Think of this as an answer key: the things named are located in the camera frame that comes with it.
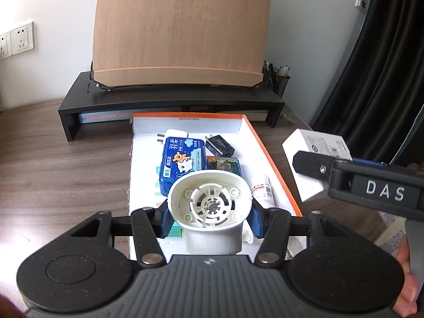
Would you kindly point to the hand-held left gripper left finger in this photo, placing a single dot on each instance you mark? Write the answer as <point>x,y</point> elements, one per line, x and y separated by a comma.
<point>164,220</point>

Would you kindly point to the person's right hand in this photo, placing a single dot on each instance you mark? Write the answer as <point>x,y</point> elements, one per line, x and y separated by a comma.
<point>408,291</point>

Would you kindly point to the white charger plug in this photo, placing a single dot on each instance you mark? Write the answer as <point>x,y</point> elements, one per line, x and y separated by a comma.
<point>175,133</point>

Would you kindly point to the white wall switch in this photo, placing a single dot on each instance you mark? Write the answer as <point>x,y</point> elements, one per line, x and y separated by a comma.
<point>361,1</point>

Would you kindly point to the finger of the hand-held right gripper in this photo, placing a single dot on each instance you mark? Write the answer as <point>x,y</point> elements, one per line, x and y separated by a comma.
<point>311,165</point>

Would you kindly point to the grey patterned paper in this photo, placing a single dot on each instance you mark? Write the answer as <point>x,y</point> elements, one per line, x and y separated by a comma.
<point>391,235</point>

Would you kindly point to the black curtain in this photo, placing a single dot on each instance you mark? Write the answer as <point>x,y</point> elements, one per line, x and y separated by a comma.
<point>381,73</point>

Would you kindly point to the small white carton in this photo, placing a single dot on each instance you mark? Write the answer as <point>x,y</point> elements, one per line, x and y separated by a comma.
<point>308,139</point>

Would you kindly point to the wooden book stand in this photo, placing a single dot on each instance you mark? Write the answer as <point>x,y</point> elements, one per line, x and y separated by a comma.
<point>179,29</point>

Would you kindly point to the teal bandage box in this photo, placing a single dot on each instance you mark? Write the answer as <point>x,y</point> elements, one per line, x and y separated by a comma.
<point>176,232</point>

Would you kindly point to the black monitor riser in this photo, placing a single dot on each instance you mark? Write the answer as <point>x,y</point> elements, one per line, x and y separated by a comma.
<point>76,102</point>

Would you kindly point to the blue cartoon-print box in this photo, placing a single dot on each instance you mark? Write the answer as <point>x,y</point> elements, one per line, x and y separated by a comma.
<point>180,165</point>

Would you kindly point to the black charger plug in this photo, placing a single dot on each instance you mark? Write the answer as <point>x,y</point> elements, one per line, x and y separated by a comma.
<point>220,145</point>

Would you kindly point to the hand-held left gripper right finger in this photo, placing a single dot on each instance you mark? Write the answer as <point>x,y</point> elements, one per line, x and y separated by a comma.
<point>256,222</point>

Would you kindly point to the playing card box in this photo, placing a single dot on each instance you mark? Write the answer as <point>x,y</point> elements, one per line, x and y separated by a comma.
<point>223,165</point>

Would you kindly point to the white pill bottle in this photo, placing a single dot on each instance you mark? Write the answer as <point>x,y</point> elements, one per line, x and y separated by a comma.
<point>262,190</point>

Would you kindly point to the orange and white cardboard box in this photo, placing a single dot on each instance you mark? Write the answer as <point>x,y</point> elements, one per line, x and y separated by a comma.
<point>145,159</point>

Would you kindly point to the black mesh pen holder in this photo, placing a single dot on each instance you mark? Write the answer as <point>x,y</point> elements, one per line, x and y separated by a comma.
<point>276,79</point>

